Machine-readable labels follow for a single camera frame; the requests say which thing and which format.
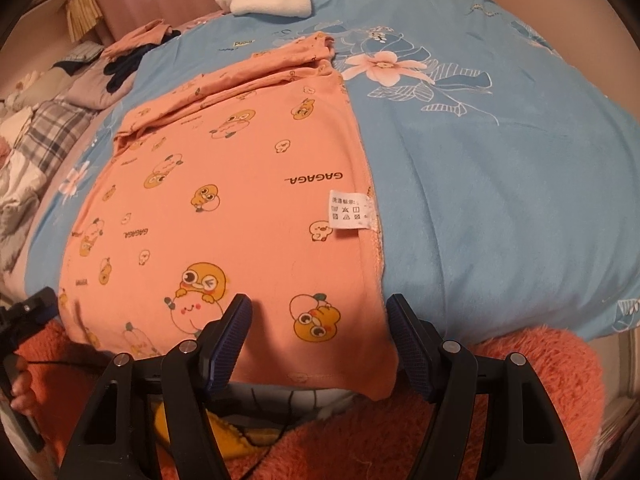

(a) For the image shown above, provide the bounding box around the orange cartoon print baby onesie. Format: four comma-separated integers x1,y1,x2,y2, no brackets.
59,32,398,400

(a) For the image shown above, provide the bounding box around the person's left hand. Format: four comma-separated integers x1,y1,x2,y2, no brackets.
10,356,37,416

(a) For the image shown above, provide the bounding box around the white crumpled cloth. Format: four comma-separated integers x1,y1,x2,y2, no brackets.
0,104,44,241

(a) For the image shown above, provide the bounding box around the orange fluffy garment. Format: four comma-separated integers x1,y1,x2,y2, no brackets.
18,322,605,480

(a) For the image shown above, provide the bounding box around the plaid grey blanket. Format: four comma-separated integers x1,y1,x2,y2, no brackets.
0,96,99,271

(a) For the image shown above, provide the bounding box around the black and white plush toy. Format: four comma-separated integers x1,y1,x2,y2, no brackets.
1,70,41,107

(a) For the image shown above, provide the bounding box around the beige pillow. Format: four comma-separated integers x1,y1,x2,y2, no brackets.
11,67,73,112

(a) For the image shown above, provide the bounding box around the mauve pillow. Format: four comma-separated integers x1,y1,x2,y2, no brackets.
62,58,136,110

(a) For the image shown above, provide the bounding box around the dark navy garment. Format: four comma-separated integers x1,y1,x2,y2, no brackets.
103,30,181,94

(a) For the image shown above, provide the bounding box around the blue floral bed quilt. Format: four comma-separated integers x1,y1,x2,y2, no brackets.
22,0,640,346

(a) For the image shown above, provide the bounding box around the striped folded cloth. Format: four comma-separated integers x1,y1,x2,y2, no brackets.
53,41,105,76

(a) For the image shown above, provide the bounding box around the tan tasselled hanging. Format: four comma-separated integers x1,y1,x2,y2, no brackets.
65,0,103,42

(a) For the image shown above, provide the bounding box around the pink folded garment on pillow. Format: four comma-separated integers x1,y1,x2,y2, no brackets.
101,18,174,60

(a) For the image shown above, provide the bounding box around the small pink patterned cloth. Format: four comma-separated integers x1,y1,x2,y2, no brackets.
176,10,226,34

